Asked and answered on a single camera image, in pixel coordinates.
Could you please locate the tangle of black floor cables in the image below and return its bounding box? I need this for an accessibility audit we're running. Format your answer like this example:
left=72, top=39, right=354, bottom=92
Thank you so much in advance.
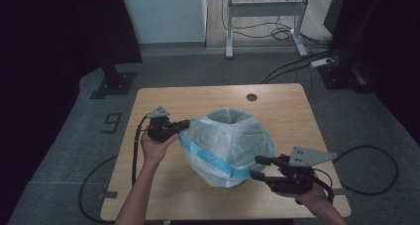
left=221, top=0, right=333, bottom=49

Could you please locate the white cabinet panel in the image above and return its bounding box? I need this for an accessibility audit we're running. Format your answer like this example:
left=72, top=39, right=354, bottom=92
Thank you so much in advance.
left=119, top=0, right=208, bottom=45

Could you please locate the person's left hand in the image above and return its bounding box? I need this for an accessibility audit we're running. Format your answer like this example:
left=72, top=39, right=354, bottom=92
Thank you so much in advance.
left=140, top=131, right=180, bottom=169

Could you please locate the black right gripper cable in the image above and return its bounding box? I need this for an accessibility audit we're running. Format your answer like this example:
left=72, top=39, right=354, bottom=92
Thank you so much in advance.
left=312, top=145, right=400, bottom=205

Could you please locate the white power strip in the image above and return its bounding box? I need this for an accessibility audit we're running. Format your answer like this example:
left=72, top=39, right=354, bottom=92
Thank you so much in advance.
left=310, top=56, right=335, bottom=68

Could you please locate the person's right hand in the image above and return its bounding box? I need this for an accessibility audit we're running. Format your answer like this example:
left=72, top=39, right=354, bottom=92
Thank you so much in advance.
left=274, top=182, right=332, bottom=209

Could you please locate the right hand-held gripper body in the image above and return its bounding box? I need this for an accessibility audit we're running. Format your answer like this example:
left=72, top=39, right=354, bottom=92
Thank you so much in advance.
left=265, top=146, right=338, bottom=196

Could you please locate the dark curtain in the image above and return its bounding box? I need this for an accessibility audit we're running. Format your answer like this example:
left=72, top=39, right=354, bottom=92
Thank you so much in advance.
left=0, top=0, right=144, bottom=219
left=323, top=0, right=420, bottom=144

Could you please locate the black cables to power strip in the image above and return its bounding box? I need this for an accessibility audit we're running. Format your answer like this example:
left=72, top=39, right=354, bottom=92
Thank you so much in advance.
left=260, top=50, right=335, bottom=85

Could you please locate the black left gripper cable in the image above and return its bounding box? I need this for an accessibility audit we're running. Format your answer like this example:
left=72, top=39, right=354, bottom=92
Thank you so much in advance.
left=78, top=112, right=152, bottom=224

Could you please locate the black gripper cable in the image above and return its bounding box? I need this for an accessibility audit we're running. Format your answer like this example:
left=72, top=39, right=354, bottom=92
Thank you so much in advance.
left=78, top=112, right=152, bottom=224
left=312, top=145, right=400, bottom=205

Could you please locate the white metal desk frame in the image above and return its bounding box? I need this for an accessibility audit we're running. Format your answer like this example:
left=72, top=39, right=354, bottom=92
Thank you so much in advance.
left=221, top=0, right=313, bottom=59

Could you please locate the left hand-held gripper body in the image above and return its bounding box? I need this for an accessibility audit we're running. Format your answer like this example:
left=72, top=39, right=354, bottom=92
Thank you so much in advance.
left=146, top=105, right=180, bottom=144

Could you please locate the white bag with blue band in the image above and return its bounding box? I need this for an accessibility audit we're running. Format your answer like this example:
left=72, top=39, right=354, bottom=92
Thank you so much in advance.
left=178, top=106, right=276, bottom=189

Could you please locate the black stand base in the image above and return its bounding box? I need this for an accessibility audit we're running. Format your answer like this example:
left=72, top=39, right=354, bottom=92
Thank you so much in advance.
left=318, top=61, right=371, bottom=94
left=89, top=64, right=137, bottom=100

